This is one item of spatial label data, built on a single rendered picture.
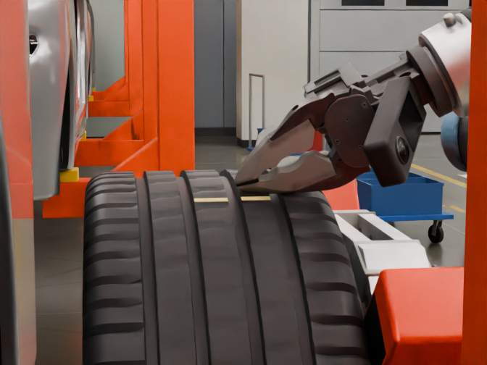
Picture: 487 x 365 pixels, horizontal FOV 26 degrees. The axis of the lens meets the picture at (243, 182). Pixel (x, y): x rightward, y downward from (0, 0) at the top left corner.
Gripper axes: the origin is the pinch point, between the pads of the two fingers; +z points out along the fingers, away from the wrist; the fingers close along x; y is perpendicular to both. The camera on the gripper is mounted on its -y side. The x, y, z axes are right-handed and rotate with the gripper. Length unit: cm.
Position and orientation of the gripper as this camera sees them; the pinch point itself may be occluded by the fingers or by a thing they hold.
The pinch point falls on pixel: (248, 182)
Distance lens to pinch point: 98.8
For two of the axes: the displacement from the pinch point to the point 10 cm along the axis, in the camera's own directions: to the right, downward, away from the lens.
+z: -8.9, 4.5, 0.7
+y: -1.2, -3.8, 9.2
